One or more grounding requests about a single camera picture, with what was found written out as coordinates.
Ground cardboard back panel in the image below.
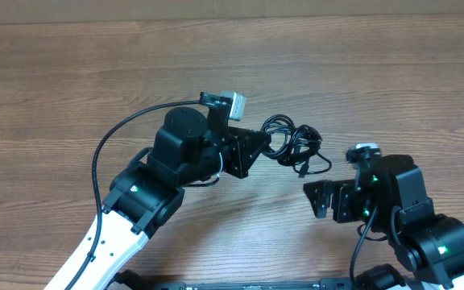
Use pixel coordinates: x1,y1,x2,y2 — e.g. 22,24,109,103
0,0,464,24

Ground right camera cable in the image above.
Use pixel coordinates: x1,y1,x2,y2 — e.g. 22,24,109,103
349,160,390,285

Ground camera cable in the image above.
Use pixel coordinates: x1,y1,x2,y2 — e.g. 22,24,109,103
349,160,390,285
64,91,227,290

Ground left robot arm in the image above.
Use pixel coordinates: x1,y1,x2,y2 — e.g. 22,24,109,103
47,101,271,289

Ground black usb cable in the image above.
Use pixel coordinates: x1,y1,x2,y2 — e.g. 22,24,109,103
260,114,333,179

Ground left camera cable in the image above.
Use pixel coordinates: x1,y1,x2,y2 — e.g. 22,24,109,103
64,91,227,290

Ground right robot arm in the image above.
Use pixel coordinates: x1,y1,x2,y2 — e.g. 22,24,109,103
303,148,464,289

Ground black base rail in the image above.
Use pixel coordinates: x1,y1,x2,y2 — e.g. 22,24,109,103
105,270,354,290

